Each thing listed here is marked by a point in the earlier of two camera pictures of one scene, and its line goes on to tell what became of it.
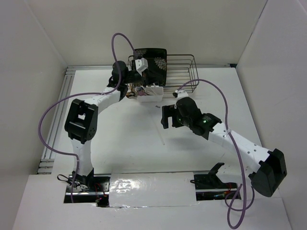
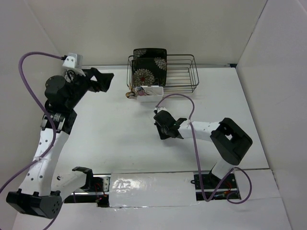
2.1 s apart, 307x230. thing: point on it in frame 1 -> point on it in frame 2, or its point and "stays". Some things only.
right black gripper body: x=184 y=120 -> x=166 y=130
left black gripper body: x=133 y=77 -> x=86 y=84
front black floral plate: x=155 y=74 stays
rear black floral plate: x=151 y=52 stays
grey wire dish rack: x=181 y=69 stays
